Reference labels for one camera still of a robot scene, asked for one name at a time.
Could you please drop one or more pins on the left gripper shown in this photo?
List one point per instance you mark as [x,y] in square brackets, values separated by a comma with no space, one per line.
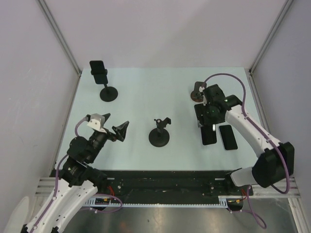
[120,131]

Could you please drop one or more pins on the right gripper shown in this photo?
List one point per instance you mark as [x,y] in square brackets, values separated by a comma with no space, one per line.
[200,109]

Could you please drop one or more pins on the purple-edged phone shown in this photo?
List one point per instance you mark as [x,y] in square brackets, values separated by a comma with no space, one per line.
[208,135]

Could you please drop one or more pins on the black phone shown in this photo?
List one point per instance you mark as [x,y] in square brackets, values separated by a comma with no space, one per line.
[228,138]
[97,67]

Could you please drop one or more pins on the black phone stand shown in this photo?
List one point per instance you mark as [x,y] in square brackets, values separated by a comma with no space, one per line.
[108,93]
[159,136]

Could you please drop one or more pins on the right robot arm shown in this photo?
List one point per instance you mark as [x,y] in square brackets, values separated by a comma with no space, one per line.
[275,159]

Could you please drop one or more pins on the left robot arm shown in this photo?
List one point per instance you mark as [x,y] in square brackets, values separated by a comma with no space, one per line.
[75,180]

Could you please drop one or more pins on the brown-based phone stand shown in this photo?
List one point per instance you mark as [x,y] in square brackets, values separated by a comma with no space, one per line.
[196,95]

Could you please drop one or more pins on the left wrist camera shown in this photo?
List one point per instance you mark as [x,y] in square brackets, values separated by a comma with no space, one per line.
[96,122]

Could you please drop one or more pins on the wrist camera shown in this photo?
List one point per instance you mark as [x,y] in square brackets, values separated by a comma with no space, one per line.
[96,122]
[202,95]

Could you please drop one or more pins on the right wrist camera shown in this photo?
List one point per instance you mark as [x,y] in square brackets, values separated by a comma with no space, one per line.
[202,95]

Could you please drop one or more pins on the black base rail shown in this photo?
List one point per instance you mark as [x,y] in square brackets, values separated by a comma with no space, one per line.
[169,186]

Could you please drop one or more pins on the white cable duct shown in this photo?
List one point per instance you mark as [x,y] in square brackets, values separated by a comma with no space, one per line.
[219,202]

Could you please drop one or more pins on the right aluminium frame post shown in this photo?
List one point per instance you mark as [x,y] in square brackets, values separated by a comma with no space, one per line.
[271,34]

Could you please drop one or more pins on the aluminium frame post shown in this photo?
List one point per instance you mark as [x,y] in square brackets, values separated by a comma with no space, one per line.
[42,4]
[271,34]

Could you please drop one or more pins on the left aluminium frame post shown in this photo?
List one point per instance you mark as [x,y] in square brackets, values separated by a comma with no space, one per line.
[42,4]

